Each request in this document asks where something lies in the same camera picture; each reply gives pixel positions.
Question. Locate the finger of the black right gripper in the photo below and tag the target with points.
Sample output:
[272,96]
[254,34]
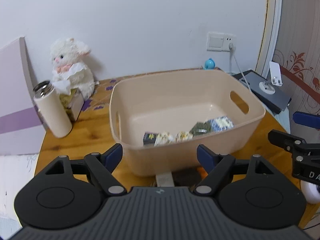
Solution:
[302,118]
[293,144]

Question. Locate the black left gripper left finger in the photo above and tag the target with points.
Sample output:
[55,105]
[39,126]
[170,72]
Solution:
[100,168]

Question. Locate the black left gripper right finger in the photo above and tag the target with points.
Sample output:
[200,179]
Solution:
[219,168]

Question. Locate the dark brown box gold print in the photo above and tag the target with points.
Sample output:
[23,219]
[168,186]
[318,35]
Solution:
[188,177]

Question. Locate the blue white porcelain-pattern box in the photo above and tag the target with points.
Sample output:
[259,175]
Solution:
[220,124]

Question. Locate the white blue small box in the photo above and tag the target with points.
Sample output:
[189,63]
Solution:
[165,180]

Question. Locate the floral white yellow scrunchie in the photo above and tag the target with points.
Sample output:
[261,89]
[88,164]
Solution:
[168,138]

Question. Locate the orange fuzzy item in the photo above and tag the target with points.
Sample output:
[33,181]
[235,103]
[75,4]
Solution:
[202,172]

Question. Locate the white round device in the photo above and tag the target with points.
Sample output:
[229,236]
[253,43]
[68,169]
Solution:
[310,192]

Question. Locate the grey laptop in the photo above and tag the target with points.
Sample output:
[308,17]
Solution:
[277,102]

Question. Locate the dark green patterned pouch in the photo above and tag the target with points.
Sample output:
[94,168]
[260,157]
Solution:
[201,128]

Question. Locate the white phone stand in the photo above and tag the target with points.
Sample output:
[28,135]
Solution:
[269,86]

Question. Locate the dark box yellow star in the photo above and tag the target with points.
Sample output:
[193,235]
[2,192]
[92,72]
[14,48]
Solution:
[149,138]

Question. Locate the beige plastic storage bin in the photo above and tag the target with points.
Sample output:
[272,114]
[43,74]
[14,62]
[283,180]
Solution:
[174,102]

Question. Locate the cream thermos bottle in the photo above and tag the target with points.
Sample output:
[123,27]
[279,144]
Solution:
[51,109]

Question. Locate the tissue box with tissue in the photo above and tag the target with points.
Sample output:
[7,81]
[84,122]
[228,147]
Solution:
[71,97]

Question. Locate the purple white headboard panel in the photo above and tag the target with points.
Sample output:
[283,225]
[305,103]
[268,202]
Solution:
[22,130]

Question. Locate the white plush lamb toy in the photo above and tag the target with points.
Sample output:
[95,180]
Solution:
[66,56]

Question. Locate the white door frame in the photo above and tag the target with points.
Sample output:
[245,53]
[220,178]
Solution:
[270,35]

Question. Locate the white wall switch socket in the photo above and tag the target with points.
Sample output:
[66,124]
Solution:
[220,41]

